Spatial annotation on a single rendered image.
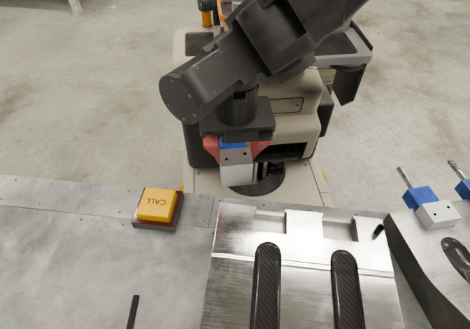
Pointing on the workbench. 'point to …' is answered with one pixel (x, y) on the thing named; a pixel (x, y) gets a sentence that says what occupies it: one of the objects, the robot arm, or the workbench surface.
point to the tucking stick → (133, 311)
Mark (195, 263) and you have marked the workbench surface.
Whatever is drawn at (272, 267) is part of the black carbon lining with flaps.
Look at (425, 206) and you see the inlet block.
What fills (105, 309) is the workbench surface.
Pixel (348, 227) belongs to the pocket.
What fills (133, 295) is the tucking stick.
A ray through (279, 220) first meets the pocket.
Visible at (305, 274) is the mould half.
